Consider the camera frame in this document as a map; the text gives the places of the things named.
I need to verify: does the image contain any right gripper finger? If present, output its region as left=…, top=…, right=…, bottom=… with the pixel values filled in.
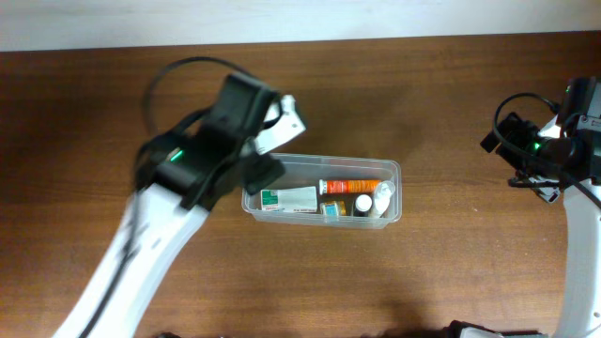
left=480, top=131, right=500, bottom=153
left=507, top=172, right=559, bottom=190

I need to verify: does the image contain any white green medicine box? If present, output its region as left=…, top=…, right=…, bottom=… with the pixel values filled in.
left=259, top=186, right=317, bottom=213

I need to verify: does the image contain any clear plastic container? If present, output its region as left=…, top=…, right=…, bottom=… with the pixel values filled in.
left=241, top=153, right=402, bottom=229

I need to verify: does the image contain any orange tablet tube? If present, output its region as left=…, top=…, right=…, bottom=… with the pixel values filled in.
left=317, top=179, right=380, bottom=195

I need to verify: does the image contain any small jar gold lid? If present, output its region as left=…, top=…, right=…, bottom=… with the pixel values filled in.
left=320, top=201, right=347, bottom=217

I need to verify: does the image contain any dark bottle white cap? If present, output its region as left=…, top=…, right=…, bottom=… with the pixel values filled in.
left=352, top=194, right=373, bottom=217

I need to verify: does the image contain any white plastic bottle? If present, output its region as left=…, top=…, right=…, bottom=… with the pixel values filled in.
left=368, top=180, right=396, bottom=218

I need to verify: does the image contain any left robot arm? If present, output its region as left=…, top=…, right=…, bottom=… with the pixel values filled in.
left=55, top=73, right=285, bottom=337

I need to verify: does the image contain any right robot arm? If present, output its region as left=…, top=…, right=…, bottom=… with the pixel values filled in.
left=480, top=77, right=600, bottom=337

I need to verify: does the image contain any left black cable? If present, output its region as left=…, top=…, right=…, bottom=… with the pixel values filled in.
left=86, top=55, right=283, bottom=338

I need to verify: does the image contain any black cable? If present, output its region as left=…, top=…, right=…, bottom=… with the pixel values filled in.
left=491, top=91, right=601, bottom=210
left=86, top=55, right=283, bottom=338

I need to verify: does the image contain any right black cable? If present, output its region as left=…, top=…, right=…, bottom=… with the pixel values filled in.
left=491, top=91, right=601, bottom=210

